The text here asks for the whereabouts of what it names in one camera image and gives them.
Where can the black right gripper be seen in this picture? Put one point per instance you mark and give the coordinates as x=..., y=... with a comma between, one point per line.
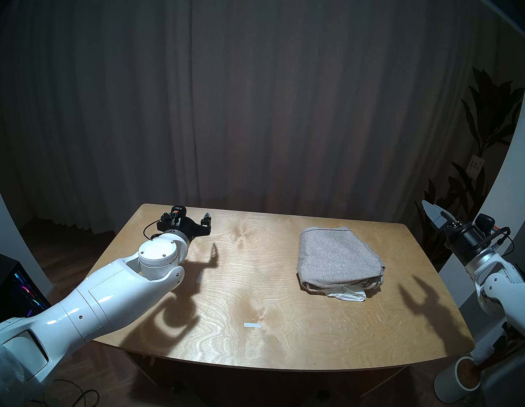
x=465, y=239

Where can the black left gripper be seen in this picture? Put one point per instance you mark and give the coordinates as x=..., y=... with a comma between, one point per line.
x=184, y=225

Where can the white frilled shorts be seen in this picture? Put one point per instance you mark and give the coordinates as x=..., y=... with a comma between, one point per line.
x=350, y=294

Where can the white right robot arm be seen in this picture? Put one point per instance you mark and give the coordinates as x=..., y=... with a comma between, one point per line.
x=504, y=287

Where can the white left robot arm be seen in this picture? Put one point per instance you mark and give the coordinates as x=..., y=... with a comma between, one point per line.
x=101, y=296

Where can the white paper plant tag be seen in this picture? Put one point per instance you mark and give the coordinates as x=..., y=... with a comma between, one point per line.
x=474, y=167

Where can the tall dark leafy plant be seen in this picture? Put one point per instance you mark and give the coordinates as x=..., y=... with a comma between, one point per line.
x=491, y=110

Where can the long white tape strip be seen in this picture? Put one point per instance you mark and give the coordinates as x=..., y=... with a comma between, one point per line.
x=253, y=325

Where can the beige pleated curtain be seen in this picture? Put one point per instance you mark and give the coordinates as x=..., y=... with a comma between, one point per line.
x=271, y=93

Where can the small plant in white pot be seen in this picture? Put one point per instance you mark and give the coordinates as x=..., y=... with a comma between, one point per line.
x=449, y=383

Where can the black computer tower with lights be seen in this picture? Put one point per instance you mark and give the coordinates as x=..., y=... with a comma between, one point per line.
x=11, y=294

